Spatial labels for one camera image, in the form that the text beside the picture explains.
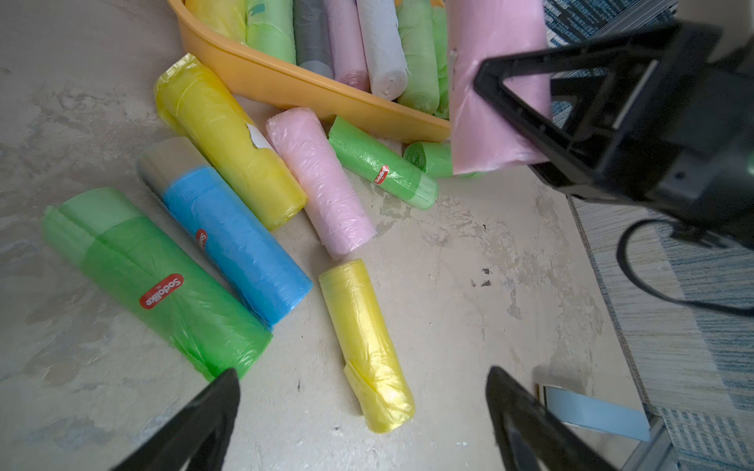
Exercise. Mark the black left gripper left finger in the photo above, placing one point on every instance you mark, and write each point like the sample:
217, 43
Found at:
198, 437

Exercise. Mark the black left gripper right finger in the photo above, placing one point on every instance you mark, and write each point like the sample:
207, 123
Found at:
528, 435

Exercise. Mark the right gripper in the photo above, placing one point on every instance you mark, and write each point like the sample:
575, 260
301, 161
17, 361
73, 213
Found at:
651, 118

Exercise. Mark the pink roll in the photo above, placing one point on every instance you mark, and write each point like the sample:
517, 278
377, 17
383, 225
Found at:
482, 139
347, 50
333, 206

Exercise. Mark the fat green roll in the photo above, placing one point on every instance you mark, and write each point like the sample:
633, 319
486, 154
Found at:
440, 34

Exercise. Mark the white roll with blue band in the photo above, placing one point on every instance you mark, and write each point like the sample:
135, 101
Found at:
384, 53

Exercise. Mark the small dark grey roll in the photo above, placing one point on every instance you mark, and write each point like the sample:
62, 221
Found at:
313, 50

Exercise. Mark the large light green roll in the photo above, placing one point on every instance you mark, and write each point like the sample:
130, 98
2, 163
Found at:
270, 28

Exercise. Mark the yellow trash bag roll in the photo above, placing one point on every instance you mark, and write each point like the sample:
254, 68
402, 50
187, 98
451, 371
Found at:
226, 17

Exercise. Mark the green roll with red label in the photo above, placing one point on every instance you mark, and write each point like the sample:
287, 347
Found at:
434, 159

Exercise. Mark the blue trash bag roll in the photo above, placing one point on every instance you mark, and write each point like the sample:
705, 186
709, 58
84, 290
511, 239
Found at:
267, 279

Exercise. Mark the short green roll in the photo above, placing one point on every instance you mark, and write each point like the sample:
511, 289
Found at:
375, 162

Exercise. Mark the yellow plastic storage box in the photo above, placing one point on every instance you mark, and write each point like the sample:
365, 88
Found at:
263, 78

